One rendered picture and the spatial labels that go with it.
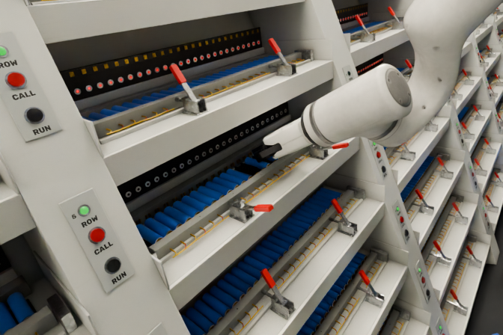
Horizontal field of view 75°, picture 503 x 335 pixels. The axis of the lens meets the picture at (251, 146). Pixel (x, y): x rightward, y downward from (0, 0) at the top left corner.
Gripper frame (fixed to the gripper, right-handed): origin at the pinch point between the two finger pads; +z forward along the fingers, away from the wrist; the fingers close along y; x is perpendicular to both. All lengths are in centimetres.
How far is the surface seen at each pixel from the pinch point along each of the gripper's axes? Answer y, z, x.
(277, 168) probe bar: 1.5, -1.8, 4.4
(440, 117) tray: -96, 3, 26
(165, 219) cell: 25.9, 2.8, 1.4
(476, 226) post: -97, 11, 78
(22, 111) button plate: 39.6, -11.5, -18.9
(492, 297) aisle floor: -76, 9, 97
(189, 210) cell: 21.8, 1.5, 2.2
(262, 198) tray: 9.9, -3.3, 7.3
